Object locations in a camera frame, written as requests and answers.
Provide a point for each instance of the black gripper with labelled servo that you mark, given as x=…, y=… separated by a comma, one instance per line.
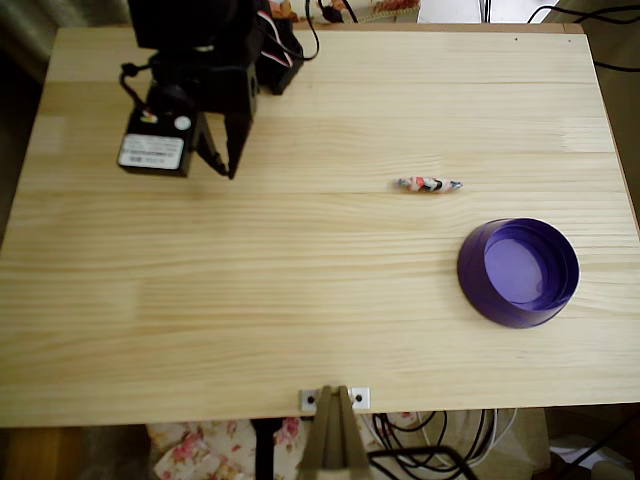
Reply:
x=239, y=131

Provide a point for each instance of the candy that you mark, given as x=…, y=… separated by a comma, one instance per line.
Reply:
x=427, y=184

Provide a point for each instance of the purple round bowl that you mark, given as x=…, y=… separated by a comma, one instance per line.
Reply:
x=520, y=272

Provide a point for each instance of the floral cloth with trim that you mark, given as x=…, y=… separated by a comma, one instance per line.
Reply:
x=385, y=7

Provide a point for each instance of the floral patterned cloth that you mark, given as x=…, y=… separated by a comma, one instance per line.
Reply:
x=200, y=450

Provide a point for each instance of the black table leg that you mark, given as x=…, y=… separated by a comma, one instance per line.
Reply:
x=265, y=450

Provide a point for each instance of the silver metal bracket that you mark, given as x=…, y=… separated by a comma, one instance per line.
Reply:
x=361, y=398

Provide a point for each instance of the olive camera stand post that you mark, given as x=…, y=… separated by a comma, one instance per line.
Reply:
x=335, y=440

